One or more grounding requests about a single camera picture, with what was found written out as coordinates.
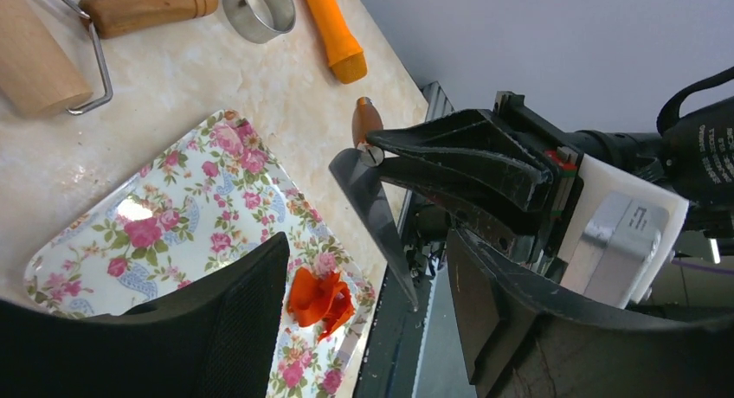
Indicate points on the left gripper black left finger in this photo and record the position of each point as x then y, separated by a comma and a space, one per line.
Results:
213, 338

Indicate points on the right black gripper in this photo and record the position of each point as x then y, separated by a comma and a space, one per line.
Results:
488, 170

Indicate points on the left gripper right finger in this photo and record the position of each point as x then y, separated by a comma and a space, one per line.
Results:
523, 335

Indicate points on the orange dough scrap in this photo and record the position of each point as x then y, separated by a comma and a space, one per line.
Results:
324, 300

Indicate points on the metal scraper wooden handle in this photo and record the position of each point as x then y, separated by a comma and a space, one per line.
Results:
355, 171

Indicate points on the floral patterned tray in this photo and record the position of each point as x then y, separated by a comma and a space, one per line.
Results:
212, 197

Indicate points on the wooden rolling pin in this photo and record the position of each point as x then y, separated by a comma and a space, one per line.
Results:
54, 64

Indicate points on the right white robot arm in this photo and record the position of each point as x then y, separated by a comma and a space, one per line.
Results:
689, 154

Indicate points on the orange toy carrot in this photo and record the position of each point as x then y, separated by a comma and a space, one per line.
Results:
344, 54

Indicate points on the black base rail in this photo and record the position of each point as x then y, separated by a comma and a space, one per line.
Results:
414, 353

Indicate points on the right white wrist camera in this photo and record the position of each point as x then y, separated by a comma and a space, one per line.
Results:
620, 233

